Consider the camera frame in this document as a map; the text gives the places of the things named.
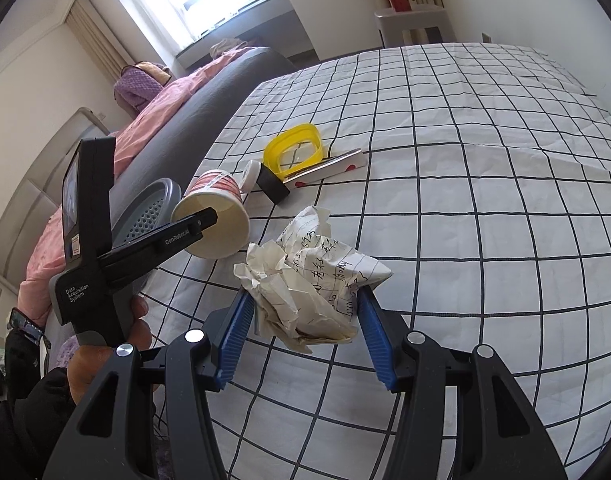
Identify beige left curtain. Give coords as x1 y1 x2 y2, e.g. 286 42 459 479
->
66 0 134 84

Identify grey plastic stool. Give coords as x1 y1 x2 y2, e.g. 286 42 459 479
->
375 4 457 48

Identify black wrist watch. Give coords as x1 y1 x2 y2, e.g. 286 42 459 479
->
7 308 49 346

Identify yellow plastic ring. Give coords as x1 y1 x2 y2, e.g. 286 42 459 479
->
262 122 327 181

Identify beige headboard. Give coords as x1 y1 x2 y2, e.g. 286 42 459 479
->
0 107 109 295

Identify white paper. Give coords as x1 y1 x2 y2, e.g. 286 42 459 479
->
234 206 392 353

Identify paper cup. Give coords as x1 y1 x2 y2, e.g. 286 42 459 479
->
171 169 250 260

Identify pink blanket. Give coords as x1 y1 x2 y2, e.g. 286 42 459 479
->
16 45 256 328

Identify black bottle white cap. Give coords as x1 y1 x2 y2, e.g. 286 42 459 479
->
239 160 290 205

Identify white grid bed sheet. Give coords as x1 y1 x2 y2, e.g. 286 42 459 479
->
144 44 611 479

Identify white red flat box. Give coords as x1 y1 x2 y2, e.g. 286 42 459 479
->
284 148 367 190

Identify left hand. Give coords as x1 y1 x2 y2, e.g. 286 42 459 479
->
66 296 152 404

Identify grey perforated trash bin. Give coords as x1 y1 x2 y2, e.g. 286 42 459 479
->
112 178 182 248

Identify beige clothes on sill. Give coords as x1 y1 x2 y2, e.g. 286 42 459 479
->
209 38 248 60

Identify purple pillow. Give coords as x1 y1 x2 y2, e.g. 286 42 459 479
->
113 65 163 116

